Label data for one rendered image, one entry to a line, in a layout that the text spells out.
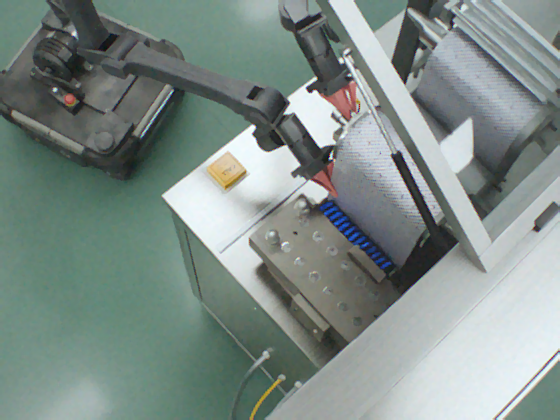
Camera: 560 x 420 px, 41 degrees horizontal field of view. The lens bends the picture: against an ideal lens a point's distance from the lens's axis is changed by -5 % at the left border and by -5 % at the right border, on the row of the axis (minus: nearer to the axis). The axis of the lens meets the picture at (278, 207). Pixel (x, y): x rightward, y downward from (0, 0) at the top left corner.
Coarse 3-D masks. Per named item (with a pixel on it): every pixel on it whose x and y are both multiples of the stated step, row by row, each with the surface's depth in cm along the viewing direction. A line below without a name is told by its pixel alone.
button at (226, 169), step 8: (216, 160) 191; (224, 160) 191; (232, 160) 191; (208, 168) 190; (216, 168) 190; (224, 168) 190; (232, 168) 190; (240, 168) 190; (216, 176) 189; (224, 176) 189; (232, 176) 189; (240, 176) 191; (224, 184) 189; (232, 184) 191
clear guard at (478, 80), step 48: (384, 0) 95; (432, 0) 98; (480, 0) 101; (528, 0) 105; (384, 48) 96; (432, 48) 99; (480, 48) 102; (528, 48) 105; (432, 96) 99; (480, 96) 103; (528, 96) 106; (480, 144) 103; (528, 144) 107; (480, 192) 104; (528, 192) 108
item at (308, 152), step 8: (304, 136) 167; (296, 144) 167; (304, 144) 167; (312, 144) 168; (296, 152) 168; (304, 152) 167; (312, 152) 167; (320, 152) 168; (328, 152) 168; (304, 160) 168; (312, 160) 168; (296, 168) 172; (304, 168) 167; (296, 176) 171
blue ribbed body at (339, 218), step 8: (320, 208) 175; (328, 208) 175; (336, 208) 175; (336, 216) 174; (336, 224) 174; (344, 224) 173; (352, 224) 174; (344, 232) 173; (352, 232) 173; (360, 232) 173; (352, 240) 173; (360, 240) 172; (368, 248) 172; (376, 248) 172; (376, 256) 170; (376, 264) 170; (384, 264) 170; (392, 264) 171
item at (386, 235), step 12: (336, 168) 162; (336, 180) 167; (348, 180) 161; (348, 192) 166; (360, 192) 160; (336, 204) 176; (348, 204) 170; (360, 204) 165; (372, 204) 159; (348, 216) 175; (360, 216) 169; (372, 216) 164; (384, 216) 158; (360, 228) 174; (372, 228) 168; (384, 228) 163; (396, 228) 157; (372, 240) 173; (384, 240) 167; (396, 240) 162; (408, 240) 156; (384, 252) 172; (396, 252) 166; (408, 252) 160; (396, 264) 171
